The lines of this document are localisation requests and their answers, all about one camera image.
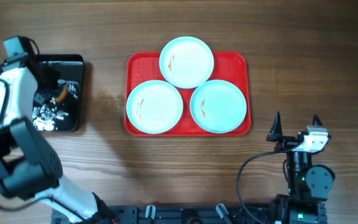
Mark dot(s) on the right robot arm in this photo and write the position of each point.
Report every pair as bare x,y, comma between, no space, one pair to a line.
308,184

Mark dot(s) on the green yellow sponge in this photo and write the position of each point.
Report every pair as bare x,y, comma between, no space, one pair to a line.
61,94

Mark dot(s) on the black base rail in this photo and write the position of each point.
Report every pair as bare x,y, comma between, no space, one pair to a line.
208,215

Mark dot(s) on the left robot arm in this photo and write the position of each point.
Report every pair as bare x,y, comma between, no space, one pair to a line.
30,169

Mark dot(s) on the red plastic tray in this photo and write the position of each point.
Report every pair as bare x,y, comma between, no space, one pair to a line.
228,65

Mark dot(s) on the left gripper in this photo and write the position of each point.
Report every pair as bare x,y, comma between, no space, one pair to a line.
54,76

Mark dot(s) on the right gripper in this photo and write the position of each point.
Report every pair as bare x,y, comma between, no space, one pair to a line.
276,134

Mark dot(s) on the light blue plate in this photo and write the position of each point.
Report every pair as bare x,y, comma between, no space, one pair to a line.
186,62
154,107
218,106

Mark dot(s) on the black water basin tray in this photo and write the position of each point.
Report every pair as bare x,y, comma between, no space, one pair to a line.
64,116

